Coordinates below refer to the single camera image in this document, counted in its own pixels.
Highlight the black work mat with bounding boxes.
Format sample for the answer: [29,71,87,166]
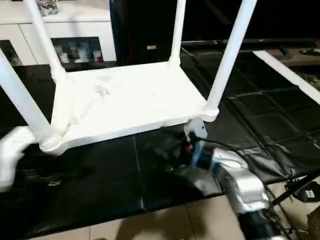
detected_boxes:
[0,50,320,238]

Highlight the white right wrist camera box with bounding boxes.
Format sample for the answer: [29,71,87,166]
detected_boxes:
[183,119,208,142]

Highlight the black metal stand leg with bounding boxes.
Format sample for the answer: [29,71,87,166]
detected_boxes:
[270,175,320,206]

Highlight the white plastic table top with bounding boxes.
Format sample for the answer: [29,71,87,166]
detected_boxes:
[47,61,221,156]

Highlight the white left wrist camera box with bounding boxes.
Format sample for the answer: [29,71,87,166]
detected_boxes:
[0,125,37,193]

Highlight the crumpled silver black object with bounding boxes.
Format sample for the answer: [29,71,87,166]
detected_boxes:
[36,0,60,16]

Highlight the glossy black long bar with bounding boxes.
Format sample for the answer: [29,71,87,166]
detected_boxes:
[181,37,320,49]

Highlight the white cabinet with glass doors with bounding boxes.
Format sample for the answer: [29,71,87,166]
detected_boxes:
[0,0,117,68]

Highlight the black cabinet with orange label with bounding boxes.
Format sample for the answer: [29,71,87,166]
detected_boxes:
[110,0,320,63]

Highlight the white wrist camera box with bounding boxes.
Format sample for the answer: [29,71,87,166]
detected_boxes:
[0,125,37,193]
[183,119,208,142]

